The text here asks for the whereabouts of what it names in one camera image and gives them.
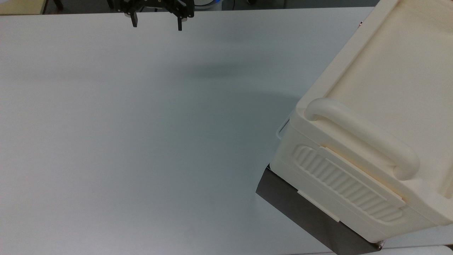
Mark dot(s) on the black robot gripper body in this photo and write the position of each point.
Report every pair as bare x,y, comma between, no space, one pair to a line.
155,5

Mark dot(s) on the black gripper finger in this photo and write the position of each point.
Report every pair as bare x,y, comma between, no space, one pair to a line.
133,20
179,24

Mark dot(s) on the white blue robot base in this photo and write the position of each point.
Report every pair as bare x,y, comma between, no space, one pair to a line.
208,3

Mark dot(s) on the cream plastic cabinet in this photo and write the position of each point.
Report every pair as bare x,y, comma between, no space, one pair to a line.
375,117

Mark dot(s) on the dark chair leg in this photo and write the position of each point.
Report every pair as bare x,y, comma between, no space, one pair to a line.
58,4

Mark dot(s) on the light wooden table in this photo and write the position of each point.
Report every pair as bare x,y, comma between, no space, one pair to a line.
21,6

